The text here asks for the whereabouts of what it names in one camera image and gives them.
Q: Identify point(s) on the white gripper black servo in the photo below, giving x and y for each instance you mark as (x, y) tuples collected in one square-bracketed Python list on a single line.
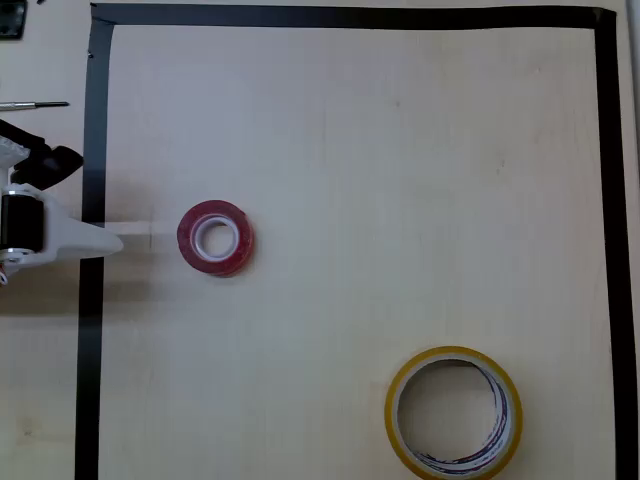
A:
[(65, 235)]

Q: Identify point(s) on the small red tape roll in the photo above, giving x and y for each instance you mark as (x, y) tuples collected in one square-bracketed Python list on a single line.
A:
[(187, 240)]

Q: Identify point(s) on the black tape strip vertical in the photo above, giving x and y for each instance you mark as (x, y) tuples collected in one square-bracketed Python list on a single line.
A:
[(95, 125), (612, 200)]

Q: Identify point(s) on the large yellow tape roll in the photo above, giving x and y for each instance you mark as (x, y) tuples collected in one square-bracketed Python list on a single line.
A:
[(502, 425)]

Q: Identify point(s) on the thin metal screwdriver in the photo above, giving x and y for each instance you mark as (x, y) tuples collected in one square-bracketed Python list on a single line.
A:
[(30, 105)]

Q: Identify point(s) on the black plastic object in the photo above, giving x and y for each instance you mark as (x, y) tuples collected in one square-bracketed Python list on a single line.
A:
[(10, 20)]

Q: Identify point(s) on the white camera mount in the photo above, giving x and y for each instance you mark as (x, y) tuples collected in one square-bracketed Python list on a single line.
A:
[(10, 152)]

